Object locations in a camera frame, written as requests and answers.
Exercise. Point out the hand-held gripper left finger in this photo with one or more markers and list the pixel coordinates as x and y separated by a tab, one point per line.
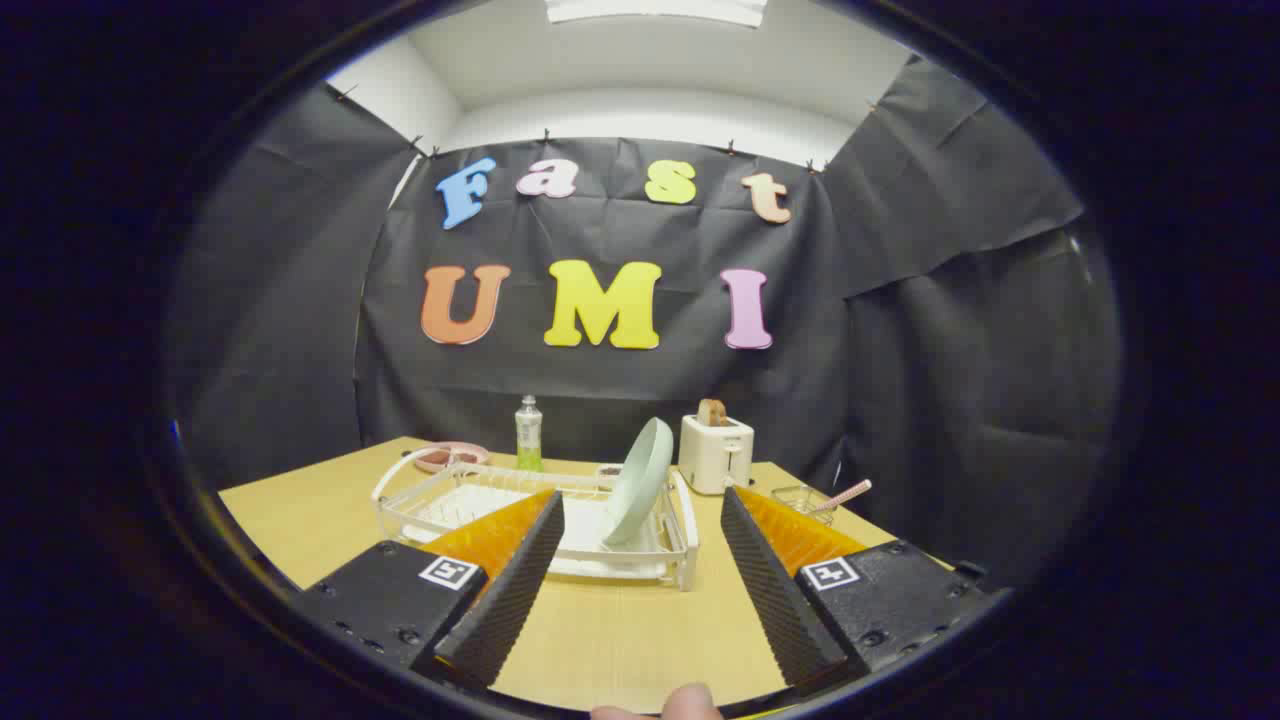
515	590

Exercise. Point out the pink plate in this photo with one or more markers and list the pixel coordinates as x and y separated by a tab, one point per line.
440	457

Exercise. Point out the ceiling light panel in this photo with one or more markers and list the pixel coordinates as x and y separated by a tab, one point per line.
655	10

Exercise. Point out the white dish rack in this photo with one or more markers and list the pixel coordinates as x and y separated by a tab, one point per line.
590	540

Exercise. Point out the green dish soap bottle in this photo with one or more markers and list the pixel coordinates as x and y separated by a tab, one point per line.
528	435

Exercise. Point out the white toaster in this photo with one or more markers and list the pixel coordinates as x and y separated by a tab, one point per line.
712	455

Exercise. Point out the black backdrop cloth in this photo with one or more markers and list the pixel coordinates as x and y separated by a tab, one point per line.
900	380

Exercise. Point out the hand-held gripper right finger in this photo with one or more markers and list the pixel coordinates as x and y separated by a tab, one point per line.
770	590

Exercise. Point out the pale green plate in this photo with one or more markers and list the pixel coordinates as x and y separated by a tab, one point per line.
640	480

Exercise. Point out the brown bread slice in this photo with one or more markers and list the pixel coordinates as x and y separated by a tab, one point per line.
712	412

